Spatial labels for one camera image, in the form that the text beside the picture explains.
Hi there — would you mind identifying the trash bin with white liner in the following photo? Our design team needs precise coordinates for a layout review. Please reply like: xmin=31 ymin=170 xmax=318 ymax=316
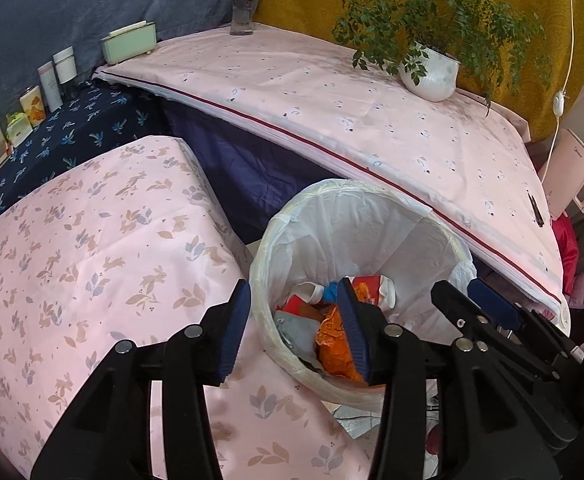
xmin=249 ymin=179 xmax=476 ymax=412

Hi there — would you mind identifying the pale pink dotted cloth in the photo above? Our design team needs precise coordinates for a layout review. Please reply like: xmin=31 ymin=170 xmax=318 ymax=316
xmin=94 ymin=25 xmax=571 ymax=330

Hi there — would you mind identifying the pink rabbit-print tablecloth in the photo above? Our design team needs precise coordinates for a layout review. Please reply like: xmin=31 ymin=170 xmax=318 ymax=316
xmin=0 ymin=136 xmax=371 ymax=479

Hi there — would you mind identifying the green leafy potted plant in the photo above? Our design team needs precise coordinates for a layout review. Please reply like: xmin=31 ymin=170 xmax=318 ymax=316
xmin=332 ymin=0 xmax=552 ymax=100

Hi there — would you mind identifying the white plant pot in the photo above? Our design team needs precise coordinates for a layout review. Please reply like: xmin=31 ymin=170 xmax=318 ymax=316
xmin=398 ymin=42 xmax=461 ymax=102

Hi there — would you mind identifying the mint green tissue box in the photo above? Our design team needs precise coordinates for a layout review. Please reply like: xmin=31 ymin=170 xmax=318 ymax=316
xmin=101 ymin=21 xmax=157 ymax=65

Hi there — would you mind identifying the tall white tube bottle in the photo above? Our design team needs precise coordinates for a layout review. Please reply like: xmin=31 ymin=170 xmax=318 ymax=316
xmin=38 ymin=61 xmax=63 ymax=113

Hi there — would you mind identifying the dark purple cloth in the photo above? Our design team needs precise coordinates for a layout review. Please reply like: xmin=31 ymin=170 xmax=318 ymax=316
xmin=164 ymin=101 xmax=336 ymax=245

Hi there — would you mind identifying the red and white paper cup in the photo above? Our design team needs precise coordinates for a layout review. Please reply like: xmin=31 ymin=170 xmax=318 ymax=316
xmin=349 ymin=274 xmax=397 ymax=312

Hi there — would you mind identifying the small green white packet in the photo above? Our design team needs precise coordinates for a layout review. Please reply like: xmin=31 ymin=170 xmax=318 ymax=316
xmin=5 ymin=112 xmax=34 ymax=148

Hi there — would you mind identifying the blue-grey sofa cover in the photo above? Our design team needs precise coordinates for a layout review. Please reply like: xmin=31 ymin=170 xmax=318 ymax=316
xmin=0 ymin=0 xmax=231 ymax=119

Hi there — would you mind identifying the white cylindrical jar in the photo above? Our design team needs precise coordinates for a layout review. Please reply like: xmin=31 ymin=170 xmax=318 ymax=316
xmin=53 ymin=47 xmax=77 ymax=84

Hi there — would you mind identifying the white power cable with switch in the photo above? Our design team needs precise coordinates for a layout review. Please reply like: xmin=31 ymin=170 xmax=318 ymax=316
xmin=538 ymin=0 xmax=578 ymax=187

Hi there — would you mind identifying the navy floral cloth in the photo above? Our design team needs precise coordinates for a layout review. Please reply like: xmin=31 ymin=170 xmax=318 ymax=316
xmin=0 ymin=80 xmax=171 ymax=214

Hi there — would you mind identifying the pink appliance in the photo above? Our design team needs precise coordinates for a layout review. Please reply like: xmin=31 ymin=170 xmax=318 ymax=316
xmin=539 ymin=128 xmax=584 ymax=220

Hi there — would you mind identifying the red fabric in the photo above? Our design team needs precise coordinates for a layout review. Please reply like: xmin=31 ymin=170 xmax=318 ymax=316
xmin=551 ymin=212 xmax=580 ymax=295

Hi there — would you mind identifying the orange plastic wrapper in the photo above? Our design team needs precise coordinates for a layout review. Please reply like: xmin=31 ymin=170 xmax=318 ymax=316
xmin=315 ymin=304 xmax=368 ymax=386

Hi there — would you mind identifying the orange patterned tin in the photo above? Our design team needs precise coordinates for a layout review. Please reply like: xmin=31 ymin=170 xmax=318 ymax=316
xmin=19 ymin=86 xmax=46 ymax=128

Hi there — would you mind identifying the grey drawstring pouch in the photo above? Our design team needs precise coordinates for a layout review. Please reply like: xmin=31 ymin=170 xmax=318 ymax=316
xmin=273 ymin=310 xmax=321 ymax=367

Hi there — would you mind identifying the red cup in bin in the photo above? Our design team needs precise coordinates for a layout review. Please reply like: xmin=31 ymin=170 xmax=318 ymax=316
xmin=277 ymin=282 xmax=324 ymax=321

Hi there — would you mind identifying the blue wrapper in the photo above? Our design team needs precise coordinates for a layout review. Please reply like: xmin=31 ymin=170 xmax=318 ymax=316
xmin=322 ymin=282 xmax=339 ymax=304

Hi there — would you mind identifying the black clip on cloth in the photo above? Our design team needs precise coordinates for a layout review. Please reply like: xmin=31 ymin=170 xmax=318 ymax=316
xmin=527 ymin=193 xmax=545 ymax=228

